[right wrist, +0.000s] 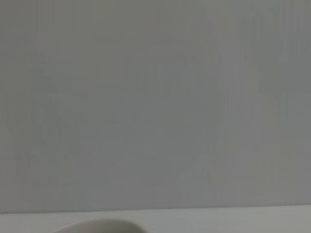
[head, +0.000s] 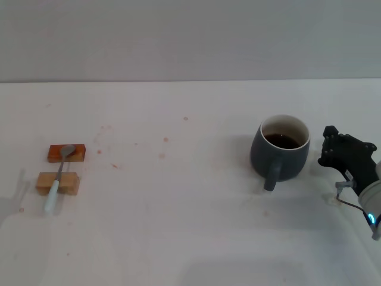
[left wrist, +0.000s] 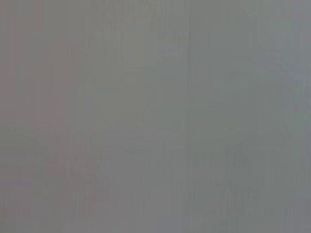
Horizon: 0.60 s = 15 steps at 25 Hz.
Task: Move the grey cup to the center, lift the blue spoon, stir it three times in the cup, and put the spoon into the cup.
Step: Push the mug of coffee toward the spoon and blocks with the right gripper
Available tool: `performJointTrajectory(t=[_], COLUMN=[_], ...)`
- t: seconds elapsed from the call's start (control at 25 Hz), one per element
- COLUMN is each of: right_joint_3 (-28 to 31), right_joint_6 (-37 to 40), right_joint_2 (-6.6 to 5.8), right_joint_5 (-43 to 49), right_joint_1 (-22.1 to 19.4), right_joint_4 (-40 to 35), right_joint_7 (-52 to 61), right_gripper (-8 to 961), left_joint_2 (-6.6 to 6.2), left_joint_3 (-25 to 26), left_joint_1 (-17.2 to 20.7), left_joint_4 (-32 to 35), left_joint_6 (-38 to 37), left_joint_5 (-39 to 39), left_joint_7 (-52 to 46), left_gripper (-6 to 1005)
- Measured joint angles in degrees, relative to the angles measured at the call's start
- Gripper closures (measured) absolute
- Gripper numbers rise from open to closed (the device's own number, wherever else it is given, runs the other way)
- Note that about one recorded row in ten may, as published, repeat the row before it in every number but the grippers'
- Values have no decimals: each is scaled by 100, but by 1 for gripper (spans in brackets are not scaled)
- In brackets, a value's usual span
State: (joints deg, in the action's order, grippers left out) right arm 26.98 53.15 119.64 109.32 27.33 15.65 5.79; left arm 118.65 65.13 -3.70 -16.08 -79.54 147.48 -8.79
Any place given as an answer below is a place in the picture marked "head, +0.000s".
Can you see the light tan wooden block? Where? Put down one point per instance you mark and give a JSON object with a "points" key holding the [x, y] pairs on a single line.
{"points": [[70, 183]]}

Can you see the dark coffee liquid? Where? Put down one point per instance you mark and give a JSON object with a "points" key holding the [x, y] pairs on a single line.
{"points": [[281, 141]]}

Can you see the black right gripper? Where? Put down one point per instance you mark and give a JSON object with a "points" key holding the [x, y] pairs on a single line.
{"points": [[357, 167]]}

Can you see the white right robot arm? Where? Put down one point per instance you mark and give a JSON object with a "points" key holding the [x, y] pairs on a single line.
{"points": [[370, 196]]}

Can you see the reddish brown wooden block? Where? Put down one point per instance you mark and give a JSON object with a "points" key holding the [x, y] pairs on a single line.
{"points": [[80, 153]]}

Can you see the dark grey ceramic mug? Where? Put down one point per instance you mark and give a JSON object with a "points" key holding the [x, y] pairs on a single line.
{"points": [[276, 164]]}

